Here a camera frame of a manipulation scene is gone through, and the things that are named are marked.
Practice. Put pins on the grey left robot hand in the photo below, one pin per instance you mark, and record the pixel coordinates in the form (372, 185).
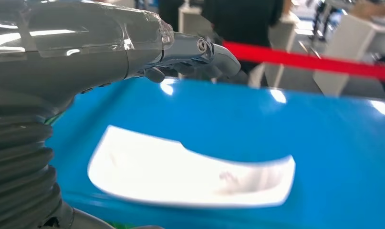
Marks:
(69, 47)

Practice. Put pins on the red barrier belt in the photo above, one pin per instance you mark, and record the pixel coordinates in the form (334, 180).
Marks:
(306, 61)

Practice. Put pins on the person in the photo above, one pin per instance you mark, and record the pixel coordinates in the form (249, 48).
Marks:
(242, 22)

